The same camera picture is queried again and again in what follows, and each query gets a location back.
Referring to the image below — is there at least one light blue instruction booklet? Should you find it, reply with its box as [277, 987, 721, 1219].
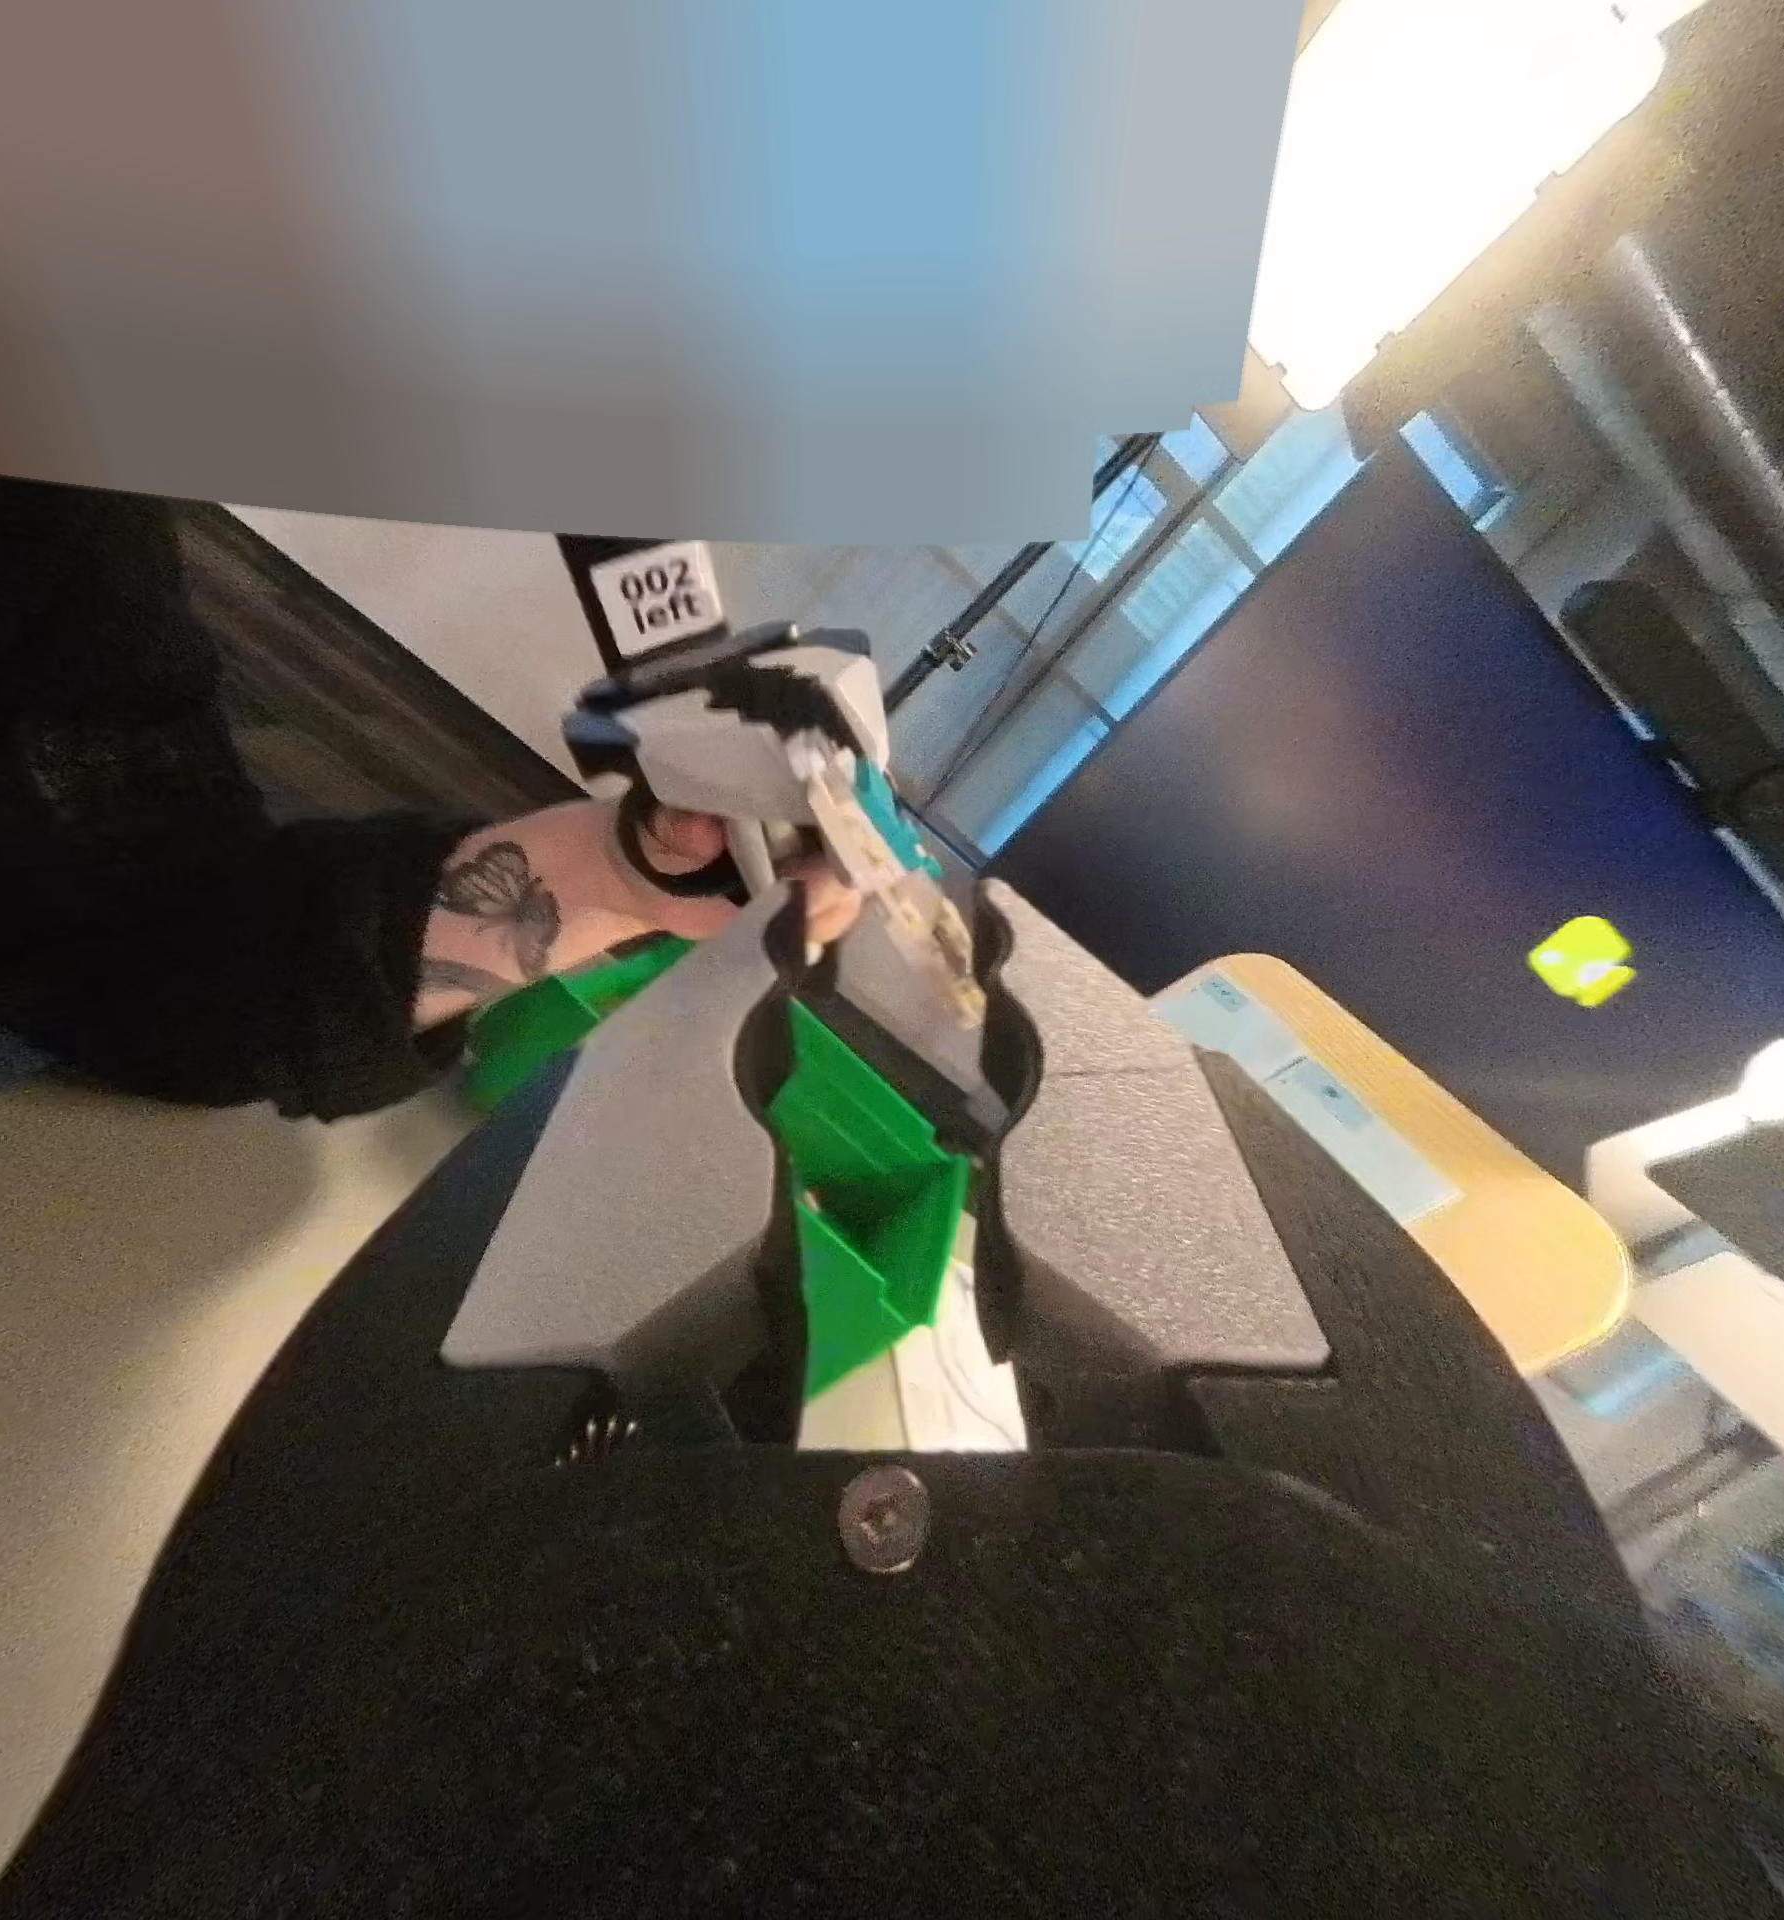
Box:
[1153, 966, 1468, 1219]

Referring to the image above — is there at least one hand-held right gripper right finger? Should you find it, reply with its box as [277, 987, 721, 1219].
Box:
[975, 878, 1337, 1444]

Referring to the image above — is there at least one round white lego plate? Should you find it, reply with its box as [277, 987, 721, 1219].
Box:
[802, 750, 991, 1031]

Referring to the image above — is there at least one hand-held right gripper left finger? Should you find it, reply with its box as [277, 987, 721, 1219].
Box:
[440, 878, 834, 1448]

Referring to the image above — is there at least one green plastic bin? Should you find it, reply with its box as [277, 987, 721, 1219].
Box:
[465, 929, 984, 1404]

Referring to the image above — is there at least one person's left hand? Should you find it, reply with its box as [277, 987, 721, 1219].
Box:
[419, 795, 864, 1029]

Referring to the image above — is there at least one glass window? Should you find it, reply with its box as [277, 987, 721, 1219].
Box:
[891, 406, 1376, 859]

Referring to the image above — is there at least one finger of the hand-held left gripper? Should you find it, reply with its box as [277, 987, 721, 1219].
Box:
[627, 682, 848, 831]
[788, 648, 895, 790]

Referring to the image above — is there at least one black light stand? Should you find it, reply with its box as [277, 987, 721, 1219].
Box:
[891, 436, 1172, 707]

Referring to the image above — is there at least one person's left forearm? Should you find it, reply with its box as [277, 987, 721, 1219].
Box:
[0, 810, 466, 1124]

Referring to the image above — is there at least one small teal lego piece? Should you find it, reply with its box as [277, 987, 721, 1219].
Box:
[850, 757, 941, 889]

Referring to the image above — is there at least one large black screen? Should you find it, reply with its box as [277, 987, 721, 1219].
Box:
[989, 441, 1784, 1143]

